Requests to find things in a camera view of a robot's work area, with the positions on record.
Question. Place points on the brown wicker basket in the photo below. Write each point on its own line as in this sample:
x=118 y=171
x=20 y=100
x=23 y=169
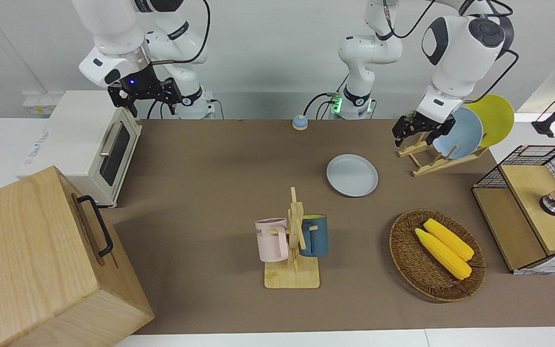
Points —
x=417 y=270

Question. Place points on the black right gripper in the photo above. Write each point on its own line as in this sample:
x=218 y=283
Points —
x=138 y=84

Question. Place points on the light blue plate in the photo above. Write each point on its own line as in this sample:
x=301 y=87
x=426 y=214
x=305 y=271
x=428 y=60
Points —
x=465 y=132

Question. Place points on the gray plate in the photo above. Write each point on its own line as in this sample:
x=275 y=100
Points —
x=352 y=176

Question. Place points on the brown table mat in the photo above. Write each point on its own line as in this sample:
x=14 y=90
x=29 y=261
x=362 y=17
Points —
x=210 y=193

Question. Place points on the small wooden block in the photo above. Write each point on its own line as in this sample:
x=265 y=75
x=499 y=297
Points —
x=293 y=277

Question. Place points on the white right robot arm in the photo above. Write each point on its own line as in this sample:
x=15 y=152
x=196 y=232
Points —
x=113 y=29

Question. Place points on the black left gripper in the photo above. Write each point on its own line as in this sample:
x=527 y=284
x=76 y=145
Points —
x=422 y=124

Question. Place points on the white wall socket strip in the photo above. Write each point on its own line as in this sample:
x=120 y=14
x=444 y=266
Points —
x=41 y=103

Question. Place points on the yellow corn cob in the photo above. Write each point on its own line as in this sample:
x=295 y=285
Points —
x=443 y=255
x=451 y=239

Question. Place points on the pink mug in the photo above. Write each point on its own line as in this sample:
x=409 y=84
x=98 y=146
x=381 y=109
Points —
x=270 y=241

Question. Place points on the yellow plate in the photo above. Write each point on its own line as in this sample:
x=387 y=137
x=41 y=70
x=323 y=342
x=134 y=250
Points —
x=496 y=118

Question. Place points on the wooden plate rack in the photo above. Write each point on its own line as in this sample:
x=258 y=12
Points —
x=431 y=168

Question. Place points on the white toaster oven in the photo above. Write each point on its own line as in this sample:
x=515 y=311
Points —
x=75 y=130

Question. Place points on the dark blue mug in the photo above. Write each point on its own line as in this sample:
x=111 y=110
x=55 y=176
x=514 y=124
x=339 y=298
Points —
x=317 y=237

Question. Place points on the large wooden box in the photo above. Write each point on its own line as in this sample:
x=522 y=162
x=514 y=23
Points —
x=32 y=260

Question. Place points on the small blue bell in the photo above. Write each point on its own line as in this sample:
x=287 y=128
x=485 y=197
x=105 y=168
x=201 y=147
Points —
x=299 y=123

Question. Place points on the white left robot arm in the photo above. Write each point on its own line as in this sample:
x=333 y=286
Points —
x=460 y=48

